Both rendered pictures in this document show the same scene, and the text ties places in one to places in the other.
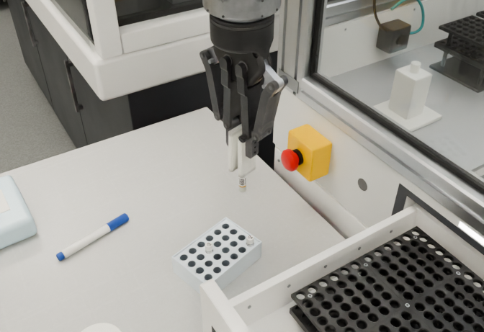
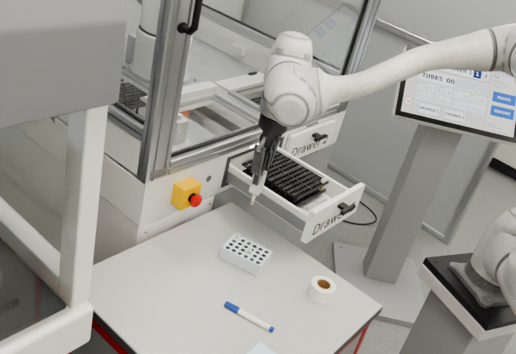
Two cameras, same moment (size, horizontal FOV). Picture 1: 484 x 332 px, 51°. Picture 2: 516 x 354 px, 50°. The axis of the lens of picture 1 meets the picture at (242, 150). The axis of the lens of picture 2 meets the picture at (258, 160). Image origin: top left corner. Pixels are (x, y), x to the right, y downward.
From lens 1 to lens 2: 1.65 m
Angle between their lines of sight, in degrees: 90
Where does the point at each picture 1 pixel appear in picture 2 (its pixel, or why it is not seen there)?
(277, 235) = (213, 236)
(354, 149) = (204, 166)
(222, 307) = (322, 207)
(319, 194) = (180, 215)
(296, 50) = (166, 149)
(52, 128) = not seen: outside the picture
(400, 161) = (227, 148)
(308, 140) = (193, 183)
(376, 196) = (216, 176)
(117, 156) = (154, 329)
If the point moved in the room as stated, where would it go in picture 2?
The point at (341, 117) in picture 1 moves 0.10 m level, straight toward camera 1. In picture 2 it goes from (195, 159) to (229, 164)
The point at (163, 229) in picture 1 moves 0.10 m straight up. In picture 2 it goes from (226, 286) to (234, 256)
